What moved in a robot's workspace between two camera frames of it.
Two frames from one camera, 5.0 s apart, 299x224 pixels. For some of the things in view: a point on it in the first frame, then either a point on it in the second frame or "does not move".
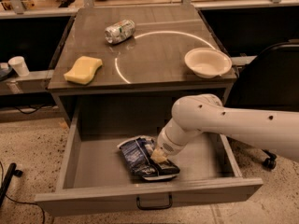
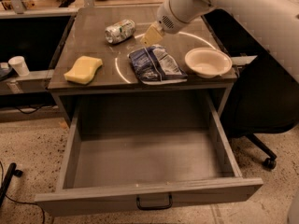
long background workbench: (49, 1) does not move
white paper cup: (19, 64) does not move
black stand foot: (7, 179) does not move
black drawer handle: (155, 207) does not move
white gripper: (165, 146) -> (170, 18)
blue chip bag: (138, 150) -> (155, 64)
